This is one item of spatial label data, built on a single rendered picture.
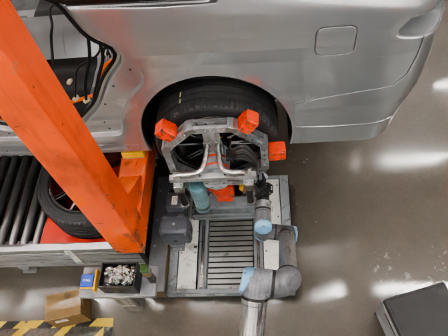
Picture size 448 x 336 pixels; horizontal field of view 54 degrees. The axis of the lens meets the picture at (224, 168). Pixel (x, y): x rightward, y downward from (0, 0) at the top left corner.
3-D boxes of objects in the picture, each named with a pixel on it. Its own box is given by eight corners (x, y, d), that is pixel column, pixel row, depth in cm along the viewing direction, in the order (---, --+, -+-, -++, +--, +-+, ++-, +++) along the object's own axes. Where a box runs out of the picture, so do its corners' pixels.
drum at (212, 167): (231, 156, 239) (229, 141, 227) (231, 190, 228) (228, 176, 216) (205, 157, 241) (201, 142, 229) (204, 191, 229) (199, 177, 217)
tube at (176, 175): (211, 145, 220) (208, 132, 211) (209, 178, 210) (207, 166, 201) (176, 147, 222) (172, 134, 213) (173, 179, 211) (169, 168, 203)
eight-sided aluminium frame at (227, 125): (269, 174, 254) (267, 114, 208) (269, 184, 250) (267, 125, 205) (177, 178, 259) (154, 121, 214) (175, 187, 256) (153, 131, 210)
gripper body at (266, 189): (263, 188, 251) (264, 207, 245) (252, 183, 247) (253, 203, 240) (273, 183, 246) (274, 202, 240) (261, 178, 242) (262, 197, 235)
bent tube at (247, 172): (251, 143, 218) (249, 130, 209) (251, 176, 208) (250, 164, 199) (215, 145, 220) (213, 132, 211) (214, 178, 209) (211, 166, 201)
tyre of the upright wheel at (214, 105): (277, 66, 217) (146, 73, 222) (280, 103, 204) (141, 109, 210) (277, 144, 272) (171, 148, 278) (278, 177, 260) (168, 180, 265)
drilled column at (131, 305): (144, 295, 283) (125, 274, 248) (142, 311, 278) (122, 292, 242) (129, 296, 284) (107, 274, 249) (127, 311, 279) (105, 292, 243)
